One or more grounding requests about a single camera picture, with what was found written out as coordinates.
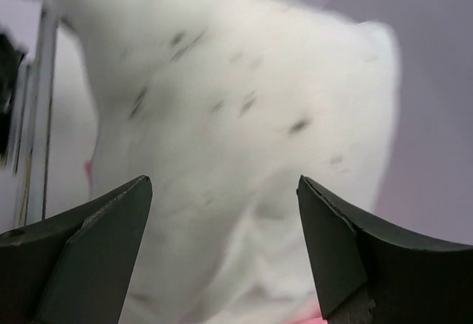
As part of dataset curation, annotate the pink pillowcase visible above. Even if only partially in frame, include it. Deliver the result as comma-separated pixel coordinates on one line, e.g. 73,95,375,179
86,150,319,323

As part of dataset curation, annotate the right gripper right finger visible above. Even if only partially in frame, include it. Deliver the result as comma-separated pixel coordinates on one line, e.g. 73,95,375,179
297,177,472,324

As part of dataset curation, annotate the aluminium table frame rail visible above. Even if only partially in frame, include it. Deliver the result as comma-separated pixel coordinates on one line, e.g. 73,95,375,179
13,5,58,228

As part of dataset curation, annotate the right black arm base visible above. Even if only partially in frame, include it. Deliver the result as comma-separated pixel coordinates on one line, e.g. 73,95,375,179
1,25,27,169

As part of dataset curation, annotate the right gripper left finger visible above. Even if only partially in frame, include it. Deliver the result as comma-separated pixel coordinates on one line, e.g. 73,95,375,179
1,175,152,324

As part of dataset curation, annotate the white pillow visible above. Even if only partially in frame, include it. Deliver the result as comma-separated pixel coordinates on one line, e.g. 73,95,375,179
47,0,402,324

